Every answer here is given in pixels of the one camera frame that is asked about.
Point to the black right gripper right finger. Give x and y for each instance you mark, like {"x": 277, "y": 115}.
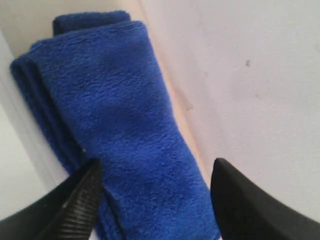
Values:
{"x": 243, "y": 211}

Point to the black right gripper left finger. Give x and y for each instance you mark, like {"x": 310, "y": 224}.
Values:
{"x": 68, "y": 212}

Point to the blue cloth eraser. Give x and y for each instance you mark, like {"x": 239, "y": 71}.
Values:
{"x": 96, "y": 91}

